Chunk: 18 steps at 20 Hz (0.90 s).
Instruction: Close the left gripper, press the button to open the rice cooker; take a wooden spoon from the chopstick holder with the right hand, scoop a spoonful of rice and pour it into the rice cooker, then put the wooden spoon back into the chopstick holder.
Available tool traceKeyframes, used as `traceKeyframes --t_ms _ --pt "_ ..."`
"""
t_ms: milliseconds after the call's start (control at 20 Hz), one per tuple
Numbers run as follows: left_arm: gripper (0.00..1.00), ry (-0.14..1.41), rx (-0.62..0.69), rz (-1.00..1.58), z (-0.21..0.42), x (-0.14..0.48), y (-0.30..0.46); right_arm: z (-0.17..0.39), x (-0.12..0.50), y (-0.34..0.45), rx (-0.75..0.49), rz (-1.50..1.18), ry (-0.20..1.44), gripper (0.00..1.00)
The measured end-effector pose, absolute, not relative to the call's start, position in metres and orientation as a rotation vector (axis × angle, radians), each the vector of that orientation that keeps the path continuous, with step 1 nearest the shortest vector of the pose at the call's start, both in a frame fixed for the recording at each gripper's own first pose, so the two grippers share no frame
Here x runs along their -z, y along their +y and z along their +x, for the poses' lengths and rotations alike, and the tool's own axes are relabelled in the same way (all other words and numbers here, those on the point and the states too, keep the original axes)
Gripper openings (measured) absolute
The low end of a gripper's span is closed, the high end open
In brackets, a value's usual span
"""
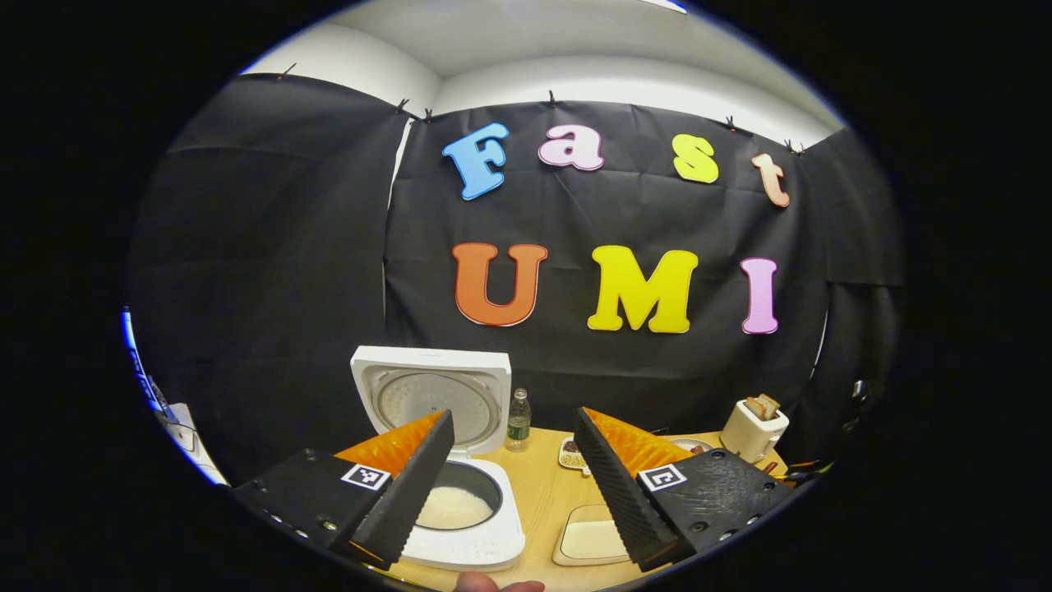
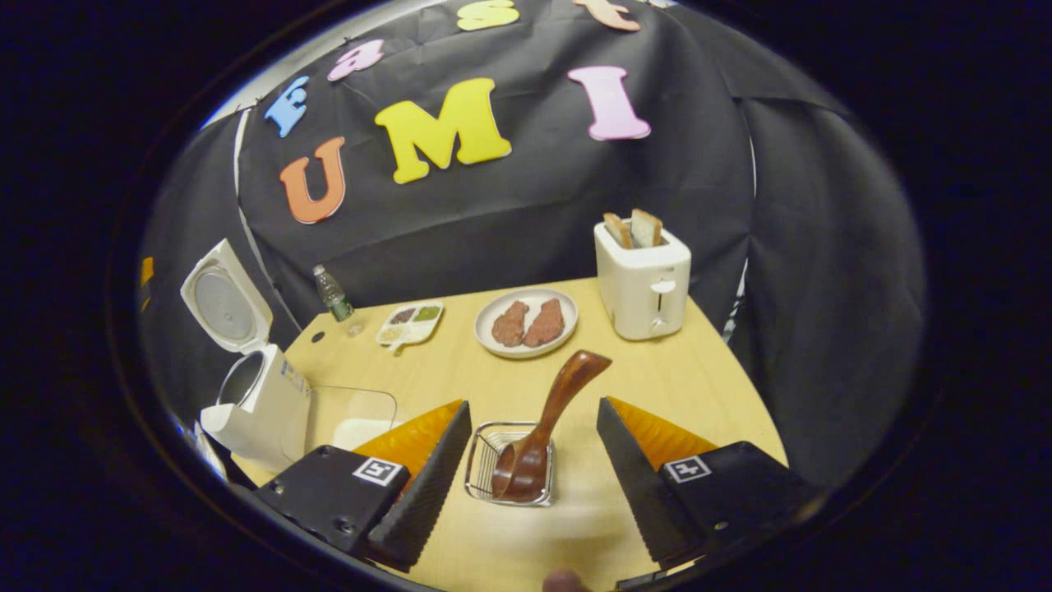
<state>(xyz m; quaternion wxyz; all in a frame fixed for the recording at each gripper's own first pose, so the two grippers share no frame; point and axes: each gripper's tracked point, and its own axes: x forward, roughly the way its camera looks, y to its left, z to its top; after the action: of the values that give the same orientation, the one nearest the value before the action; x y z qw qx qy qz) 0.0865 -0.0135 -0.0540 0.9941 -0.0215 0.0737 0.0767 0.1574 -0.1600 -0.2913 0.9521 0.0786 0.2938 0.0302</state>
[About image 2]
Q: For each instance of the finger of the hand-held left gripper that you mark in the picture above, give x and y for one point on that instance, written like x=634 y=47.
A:
x=146 y=271

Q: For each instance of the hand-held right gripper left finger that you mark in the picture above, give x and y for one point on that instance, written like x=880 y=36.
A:
x=427 y=493

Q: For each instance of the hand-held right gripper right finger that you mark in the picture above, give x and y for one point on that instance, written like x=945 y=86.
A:
x=649 y=493

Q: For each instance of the clear box of rice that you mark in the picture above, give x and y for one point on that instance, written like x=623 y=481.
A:
x=362 y=429

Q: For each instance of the brown wooden spoon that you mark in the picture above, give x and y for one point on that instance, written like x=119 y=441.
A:
x=526 y=469

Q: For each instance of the white rice cooker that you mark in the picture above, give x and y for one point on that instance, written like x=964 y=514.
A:
x=271 y=411

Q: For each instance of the white divided condiment dish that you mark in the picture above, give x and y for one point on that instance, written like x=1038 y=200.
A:
x=411 y=323

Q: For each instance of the white round plate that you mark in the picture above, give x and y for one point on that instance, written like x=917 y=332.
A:
x=526 y=352

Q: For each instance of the brown meat piece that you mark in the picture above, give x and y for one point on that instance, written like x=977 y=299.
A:
x=509 y=325
x=545 y=323

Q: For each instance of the clear plastic water bottle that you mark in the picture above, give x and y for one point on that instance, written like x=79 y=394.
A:
x=333 y=296

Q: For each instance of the white toaster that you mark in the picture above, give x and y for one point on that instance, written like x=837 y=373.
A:
x=641 y=288

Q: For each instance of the toast slice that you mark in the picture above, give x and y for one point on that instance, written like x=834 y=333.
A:
x=619 y=232
x=647 y=228

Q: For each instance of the black backdrop cloth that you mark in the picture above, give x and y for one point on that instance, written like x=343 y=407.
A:
x=509 y=222

